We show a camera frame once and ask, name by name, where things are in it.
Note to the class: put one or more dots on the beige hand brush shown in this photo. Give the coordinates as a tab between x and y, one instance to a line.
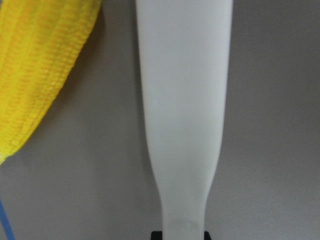
184	49

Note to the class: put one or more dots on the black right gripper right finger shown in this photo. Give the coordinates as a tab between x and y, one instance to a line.
207	236

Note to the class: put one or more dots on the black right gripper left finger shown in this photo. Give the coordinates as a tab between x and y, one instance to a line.
156	235

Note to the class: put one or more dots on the yellow toy corn cob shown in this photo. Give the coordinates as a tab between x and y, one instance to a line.
40	41

